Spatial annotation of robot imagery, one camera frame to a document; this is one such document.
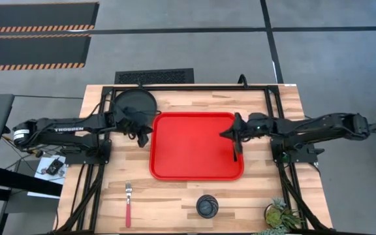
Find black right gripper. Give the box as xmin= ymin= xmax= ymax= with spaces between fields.
xmin=219 ymin=112 xmax=269 ymax=153

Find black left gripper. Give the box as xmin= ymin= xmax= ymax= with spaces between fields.
xmin=111 ymin=107 xmax=153 ymax=148

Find black round plate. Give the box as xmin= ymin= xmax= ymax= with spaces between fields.
xmin=112 ymin=87 xmax=158 ymax=129

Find red plastic tray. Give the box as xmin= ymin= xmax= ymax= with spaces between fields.
xmin=149 ymin=112 xmax=245 ymax=181

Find dark faceted cup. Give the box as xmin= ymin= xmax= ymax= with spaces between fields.
xmin=196 ymin=195 xmax=219 ymax=219

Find red-handled metal fork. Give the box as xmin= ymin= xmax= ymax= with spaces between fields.
xmin=125 ymin=181 xmax=133 ymax=228

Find black floor vent grille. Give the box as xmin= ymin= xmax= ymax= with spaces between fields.
xmin=114 ymin=67 xmax=195 ymax=85

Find black handheld controller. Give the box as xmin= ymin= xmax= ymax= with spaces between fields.
xmin=46 ymin=159 xmax=65 ymax=176

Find succulent plant in pot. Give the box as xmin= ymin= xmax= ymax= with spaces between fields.
xmin=262 ymin=196 xmax=306 ymax=235

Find white paper sheet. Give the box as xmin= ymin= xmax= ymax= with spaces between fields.
xmin=27 ymin=155 xmax=67 ymax=199

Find black hazard-striped floor mat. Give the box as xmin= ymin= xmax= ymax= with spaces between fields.
xmin=0 ymin=33 xmax=93 ymax=72
xmin=0 ymin=1 xmax=100 ymax=34

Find black floor cable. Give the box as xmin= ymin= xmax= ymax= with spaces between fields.
xmin=1 ymin=135 xmax=45 ymax=171

